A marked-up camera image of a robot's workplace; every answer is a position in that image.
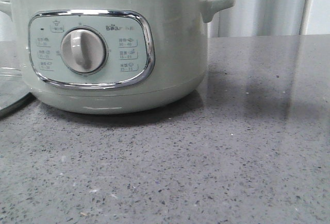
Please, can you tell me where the light green electric cooking pot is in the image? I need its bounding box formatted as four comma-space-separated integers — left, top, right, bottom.
1, 0, 235, 114

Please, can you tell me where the glass pot lid steel rim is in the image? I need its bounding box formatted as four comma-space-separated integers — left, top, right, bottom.
1, 67, 33, 118

